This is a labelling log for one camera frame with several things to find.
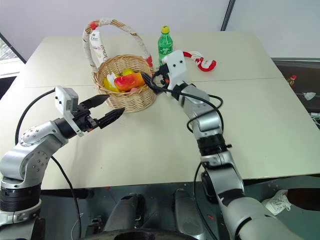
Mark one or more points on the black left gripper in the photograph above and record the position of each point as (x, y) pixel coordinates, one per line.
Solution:
(83, 117)

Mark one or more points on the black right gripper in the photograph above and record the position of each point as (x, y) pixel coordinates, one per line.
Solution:
(165, 73)

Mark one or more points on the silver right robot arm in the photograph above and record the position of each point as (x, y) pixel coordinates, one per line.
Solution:
(207, 120)

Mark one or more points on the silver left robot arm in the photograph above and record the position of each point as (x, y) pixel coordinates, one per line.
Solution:
(32, 150)

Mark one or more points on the small pink fruit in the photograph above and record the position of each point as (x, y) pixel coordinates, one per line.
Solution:
(134, 89)

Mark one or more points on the red and yellow mango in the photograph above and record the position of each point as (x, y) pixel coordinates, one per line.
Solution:
(128, 81)

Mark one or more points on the yellow banana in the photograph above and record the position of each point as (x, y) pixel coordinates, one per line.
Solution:
(108, 83)

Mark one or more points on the yellow green fruit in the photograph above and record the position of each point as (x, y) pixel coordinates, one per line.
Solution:
(128, 71)

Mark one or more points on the green plastic soda bottle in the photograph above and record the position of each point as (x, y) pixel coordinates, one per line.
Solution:
(165, 46)

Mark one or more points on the white Dove tube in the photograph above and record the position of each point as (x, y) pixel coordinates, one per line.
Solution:
(98, 47)

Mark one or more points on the dark slanted pole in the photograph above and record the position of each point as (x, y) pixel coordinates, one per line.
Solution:
(228, 15)

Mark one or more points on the small bottle with red cap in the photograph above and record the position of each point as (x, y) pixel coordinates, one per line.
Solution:
(292, 80)

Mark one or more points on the crumpled white paper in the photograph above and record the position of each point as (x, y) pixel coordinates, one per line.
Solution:
(309, 95)

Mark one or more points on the white sneaker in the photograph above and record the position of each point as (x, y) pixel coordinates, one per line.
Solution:
(277, 202)

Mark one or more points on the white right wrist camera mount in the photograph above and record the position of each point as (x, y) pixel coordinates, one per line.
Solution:
(176, 67)

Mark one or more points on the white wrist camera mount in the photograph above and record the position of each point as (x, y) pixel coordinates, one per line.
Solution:
(176, 67)
(61, 100)

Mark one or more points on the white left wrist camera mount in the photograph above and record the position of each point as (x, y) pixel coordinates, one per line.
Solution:
(61, 100)

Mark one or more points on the window with dark frame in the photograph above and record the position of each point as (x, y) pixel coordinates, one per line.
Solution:
(7, 53)

